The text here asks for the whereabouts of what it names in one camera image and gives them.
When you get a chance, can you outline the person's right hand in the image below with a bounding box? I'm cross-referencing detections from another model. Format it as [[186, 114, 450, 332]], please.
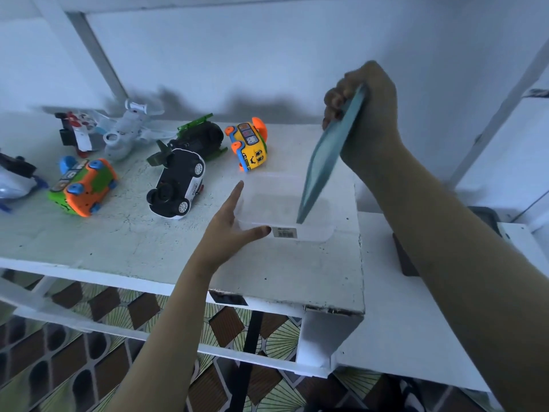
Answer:
[[323, 61, 401, 168]]

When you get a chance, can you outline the person's left hand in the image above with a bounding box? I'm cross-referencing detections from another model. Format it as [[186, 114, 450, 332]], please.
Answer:
[[190, 180, 272, 275]]

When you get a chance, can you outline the clear plastic container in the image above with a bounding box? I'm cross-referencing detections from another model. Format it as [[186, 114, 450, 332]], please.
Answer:
[[233, 173, 337, 243]]

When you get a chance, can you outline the teal container lid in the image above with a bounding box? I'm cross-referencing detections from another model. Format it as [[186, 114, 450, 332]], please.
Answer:
[[297, 84, 368, 225]]

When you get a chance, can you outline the black white toy car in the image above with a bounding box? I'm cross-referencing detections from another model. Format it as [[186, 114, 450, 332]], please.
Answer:
[[146, 148, 207, 220]]

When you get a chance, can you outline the yellow orange toy car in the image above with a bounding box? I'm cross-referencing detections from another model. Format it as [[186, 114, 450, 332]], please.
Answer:
[[225, 116, 269, 173]]

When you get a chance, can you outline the dark green toy helicopter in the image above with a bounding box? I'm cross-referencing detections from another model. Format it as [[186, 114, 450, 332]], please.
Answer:
[[146, 114, 228, 168]]

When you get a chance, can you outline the white toy airplane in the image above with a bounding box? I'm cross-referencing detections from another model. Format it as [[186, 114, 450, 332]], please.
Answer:
[[90, 99, 173, 162]]

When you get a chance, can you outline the dark brown storage box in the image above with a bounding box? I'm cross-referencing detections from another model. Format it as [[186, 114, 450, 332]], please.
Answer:
[[393, 207, 507, 277]]

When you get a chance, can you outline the green orange toy car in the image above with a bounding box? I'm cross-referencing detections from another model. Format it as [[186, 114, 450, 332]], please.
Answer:
[[48, 155, 118, 218]]

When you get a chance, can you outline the red white toy vehicle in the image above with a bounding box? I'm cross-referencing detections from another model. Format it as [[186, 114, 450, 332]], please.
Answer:
[[55, 111, 104, 155]]

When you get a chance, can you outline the white blue toy vehicle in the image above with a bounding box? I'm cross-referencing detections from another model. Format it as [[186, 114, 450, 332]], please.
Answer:
[[0, 152, 48, 211]]

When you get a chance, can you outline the person's right forearm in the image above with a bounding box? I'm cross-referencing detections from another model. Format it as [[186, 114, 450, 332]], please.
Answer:
[[343, 137, 549, 412]]

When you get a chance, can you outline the person's left forearm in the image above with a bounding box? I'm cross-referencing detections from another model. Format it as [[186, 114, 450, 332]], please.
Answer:
[[107, 262, 216, 412]]

